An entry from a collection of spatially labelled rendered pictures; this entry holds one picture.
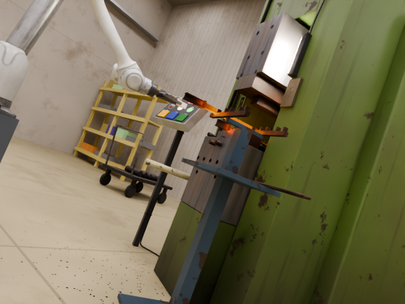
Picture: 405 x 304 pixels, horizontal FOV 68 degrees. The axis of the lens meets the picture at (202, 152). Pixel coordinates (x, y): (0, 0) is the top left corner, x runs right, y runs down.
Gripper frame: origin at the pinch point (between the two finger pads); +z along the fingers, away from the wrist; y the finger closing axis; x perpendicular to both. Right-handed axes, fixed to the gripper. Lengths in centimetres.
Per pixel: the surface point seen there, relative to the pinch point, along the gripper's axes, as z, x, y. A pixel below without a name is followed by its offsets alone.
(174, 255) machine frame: 29, -82, 4
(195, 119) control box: 28.0, 3.9, -40.5
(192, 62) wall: 188, 251, -608
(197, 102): -4.4, -3.2, 34.4
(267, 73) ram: 39, 37, 12
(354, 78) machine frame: 68, 44, 48
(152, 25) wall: 75, 344, -759
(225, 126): 31.7, 0.1, 0.5
